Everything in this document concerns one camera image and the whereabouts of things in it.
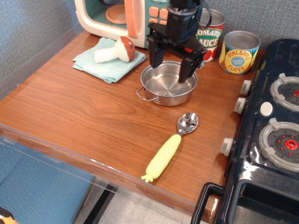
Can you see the small stainless steel pan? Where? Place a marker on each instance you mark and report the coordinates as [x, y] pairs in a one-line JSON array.
[[160, 85]]

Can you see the black toy stove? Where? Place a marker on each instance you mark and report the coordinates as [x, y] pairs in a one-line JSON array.
[[262, 173]]

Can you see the teal toy microwave oven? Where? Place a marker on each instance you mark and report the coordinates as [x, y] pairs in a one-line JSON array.
[[115, 18]]

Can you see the clear acrylic side panel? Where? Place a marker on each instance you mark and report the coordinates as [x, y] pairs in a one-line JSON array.
[[41, 183]]

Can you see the white stove knob middle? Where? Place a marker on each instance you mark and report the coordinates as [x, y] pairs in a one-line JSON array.
[[239, 106]]

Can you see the spoon with yellow-green handle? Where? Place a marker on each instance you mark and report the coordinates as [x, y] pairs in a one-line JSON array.
[[187, 123]]

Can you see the white stove knob rear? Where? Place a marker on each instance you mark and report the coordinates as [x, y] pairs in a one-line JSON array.
[[245, 87]]

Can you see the toy mushroom brown cap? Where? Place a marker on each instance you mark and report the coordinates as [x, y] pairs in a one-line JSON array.
[[123, 49]]

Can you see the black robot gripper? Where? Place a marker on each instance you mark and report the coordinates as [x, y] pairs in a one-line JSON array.
[[178, 36]]

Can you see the red tomato sauce can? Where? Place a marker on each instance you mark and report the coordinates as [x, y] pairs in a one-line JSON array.
[[212, 24]]

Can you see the white stove knob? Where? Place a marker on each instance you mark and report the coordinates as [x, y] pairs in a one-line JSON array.
[[245, 87], [239, 106], [226, 146]]

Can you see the white stove knob front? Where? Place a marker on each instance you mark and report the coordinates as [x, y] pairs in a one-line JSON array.
[[226, 146]]

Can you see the yellow pineapple slices can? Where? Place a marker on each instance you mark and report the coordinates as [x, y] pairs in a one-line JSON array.
[[239, 51]]

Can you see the light blue folded cloth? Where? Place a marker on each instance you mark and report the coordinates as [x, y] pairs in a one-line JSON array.
[[110, 72]]

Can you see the orange object bottom corner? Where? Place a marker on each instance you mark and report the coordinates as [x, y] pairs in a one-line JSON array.
[[7, 219]]

